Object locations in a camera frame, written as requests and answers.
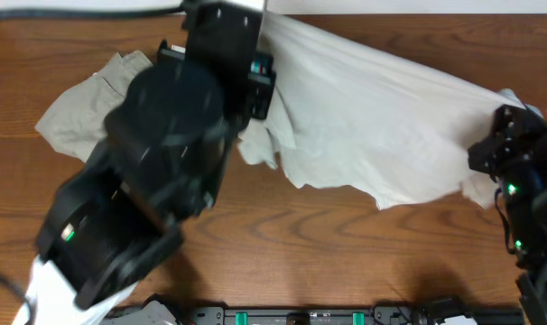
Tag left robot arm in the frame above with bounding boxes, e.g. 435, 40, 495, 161
15, 1, 276, 324

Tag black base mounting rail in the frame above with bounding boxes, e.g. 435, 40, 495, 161
106, 295, 526, 325

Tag folded khaki shorts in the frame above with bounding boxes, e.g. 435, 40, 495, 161
35, 51, 153, 162

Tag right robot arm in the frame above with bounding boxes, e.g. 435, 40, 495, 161
468, 105, 547, 324

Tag white t-shirt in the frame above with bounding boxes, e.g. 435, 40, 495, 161
238, 14, 519, 209

